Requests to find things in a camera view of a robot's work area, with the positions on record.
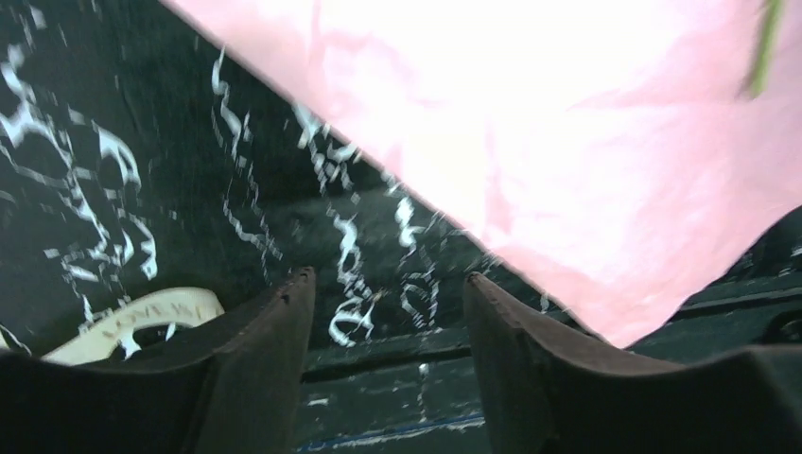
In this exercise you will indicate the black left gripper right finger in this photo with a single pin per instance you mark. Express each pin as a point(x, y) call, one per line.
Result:
point(547, 388)

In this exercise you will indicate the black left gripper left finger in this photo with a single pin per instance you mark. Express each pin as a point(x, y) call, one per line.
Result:
point(228, 386)

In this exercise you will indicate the pink wrapping paper sheet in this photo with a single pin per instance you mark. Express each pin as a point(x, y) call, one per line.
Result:
point(608, 151)

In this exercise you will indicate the fake white rose stem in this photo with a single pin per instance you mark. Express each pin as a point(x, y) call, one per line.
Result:
point(755, 82)

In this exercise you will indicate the beige printed ribbon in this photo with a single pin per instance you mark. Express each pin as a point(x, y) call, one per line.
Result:
point(67, 330)

